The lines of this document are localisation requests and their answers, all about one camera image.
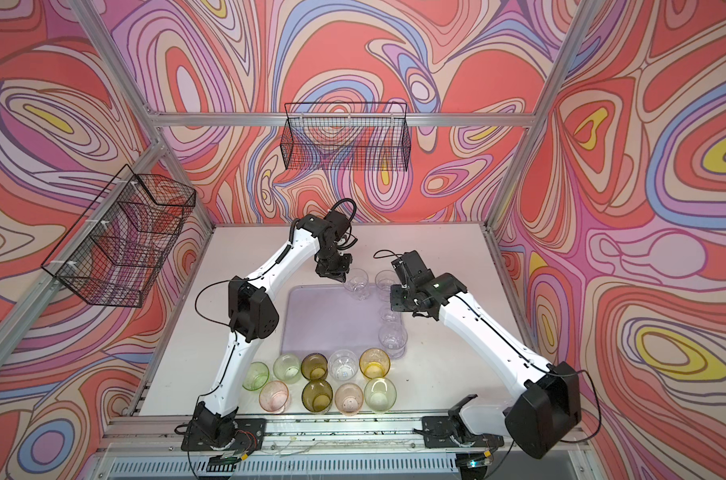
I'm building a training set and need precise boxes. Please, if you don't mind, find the small clear glass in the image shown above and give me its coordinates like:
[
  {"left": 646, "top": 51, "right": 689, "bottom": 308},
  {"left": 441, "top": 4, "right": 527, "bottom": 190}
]
[{"left": 379, "top": 305, "right": 402, "bottom": 324}]

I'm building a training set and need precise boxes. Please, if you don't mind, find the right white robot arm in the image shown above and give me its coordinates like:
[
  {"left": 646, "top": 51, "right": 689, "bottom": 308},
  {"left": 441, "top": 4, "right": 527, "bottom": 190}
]
[{"left": 389, "top": 250, "right": 582, "bottom": 459}]

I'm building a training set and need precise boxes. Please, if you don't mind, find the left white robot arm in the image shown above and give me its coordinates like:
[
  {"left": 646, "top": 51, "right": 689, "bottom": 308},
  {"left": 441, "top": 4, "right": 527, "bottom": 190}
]
[{"left": 183, "top": 204, "right": 357, "bottom": 451}]

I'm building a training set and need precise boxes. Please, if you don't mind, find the lavender plastic tray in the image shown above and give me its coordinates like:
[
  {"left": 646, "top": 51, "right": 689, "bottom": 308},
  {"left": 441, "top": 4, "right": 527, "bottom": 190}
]
[{"left": 280, "top": 285, "right": 388, "bottom": 358}]

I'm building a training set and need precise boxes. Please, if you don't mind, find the yellow glass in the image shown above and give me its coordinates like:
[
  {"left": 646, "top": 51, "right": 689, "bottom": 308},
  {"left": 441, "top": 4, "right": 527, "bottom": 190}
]
[{"left": 359, "top": 348, "right": 391, "bottom": 379}]

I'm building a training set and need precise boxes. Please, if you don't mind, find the pale green glass front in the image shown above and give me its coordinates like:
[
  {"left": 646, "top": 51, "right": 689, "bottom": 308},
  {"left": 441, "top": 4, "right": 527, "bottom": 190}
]
[{"left": 364, "top": 377, "right": 397, "bottom": 412}]

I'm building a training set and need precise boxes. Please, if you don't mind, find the peach pink glass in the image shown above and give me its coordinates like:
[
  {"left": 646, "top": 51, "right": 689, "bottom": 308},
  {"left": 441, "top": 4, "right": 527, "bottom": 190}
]
[{"left": 334, "top": 383, "right": 364, "bottom": 416}]

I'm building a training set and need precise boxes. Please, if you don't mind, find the dark olive glass back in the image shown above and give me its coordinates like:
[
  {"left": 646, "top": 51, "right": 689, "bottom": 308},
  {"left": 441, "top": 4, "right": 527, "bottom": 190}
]
[{"left": 300, "top": 353, "right": 328, "bottom": 381}]

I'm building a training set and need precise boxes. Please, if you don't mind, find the dark olive glass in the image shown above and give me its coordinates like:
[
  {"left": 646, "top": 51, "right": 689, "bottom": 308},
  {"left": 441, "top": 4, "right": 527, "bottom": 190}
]
[
  {"left": 300, "top": 353, "right": 328, "bottom": 381},
  {"left": 301, "top": 380, "right": 333, "bottom": 414}
]

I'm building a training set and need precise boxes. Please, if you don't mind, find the light green glass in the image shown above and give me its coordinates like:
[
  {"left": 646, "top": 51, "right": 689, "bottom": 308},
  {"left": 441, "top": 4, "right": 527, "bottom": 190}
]
[{"left": 273, "top": 353, "right": 302, "bottom": 385}]

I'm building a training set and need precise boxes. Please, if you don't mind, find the dark olive glass front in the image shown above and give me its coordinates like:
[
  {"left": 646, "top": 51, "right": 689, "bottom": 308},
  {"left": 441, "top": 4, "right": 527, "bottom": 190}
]
[{"left": 301, "top": 380, "right": 333, "bottom": 414}]

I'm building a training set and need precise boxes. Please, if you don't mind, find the green glass far left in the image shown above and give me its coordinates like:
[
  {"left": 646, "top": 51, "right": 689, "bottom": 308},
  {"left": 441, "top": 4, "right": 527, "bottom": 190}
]
[{"left": 242, "top": 362, "right": 270, "bottom": 392}]

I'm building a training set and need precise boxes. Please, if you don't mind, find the pink glass left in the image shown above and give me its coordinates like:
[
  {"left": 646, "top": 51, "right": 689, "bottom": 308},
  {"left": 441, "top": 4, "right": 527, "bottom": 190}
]
[{"left": 259, "top": 380, "right": 290, "bottom": 414}]

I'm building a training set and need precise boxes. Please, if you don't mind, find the black wire basket back wall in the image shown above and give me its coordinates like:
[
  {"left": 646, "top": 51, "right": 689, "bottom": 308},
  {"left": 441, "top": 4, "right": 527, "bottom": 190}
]
[{"left": 280, "top": 100, "right": 412, "bottom": 172}]

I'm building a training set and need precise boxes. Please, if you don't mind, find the black wire basket wall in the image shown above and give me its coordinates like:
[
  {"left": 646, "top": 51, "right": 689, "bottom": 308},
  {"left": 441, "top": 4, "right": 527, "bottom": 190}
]
[
  {"left": 280, "top": 100, "right": 412, "bottom": 172},
  {"left": 41, "top": 166, "right": 197, "bottom": 308}
]

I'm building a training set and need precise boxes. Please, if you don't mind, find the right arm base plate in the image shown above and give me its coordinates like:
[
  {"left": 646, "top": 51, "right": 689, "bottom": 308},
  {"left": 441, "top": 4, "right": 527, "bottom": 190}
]
[{"left": 413, "top": 415, "right": 505, "bottom": 452}]

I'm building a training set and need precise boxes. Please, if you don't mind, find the aluminium front rail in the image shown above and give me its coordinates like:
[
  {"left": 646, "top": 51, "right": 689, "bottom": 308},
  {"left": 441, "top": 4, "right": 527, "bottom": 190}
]
[{"left": 92, "top": 410, "right": 598, "bottom": 463}]

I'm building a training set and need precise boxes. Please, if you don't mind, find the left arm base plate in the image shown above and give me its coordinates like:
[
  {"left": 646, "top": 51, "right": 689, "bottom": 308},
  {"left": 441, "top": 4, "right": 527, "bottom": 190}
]
[{"left": 174, "top": 417, "right": 267, "bottom": 452}]

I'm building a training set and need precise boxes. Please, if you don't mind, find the black wire basket left wall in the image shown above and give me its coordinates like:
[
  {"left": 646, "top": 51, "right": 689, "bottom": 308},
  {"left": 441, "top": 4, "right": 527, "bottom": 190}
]
[{"left": 41, "top": 166, "right": 197, "bottom": 308}]

